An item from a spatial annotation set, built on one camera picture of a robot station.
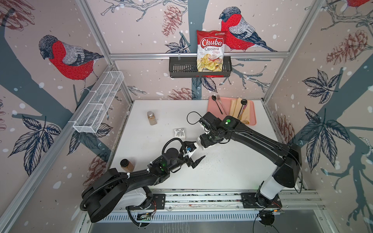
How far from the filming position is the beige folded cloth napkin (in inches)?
43.1

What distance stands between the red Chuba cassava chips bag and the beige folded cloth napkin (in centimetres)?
38

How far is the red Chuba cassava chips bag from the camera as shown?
85 centimetres
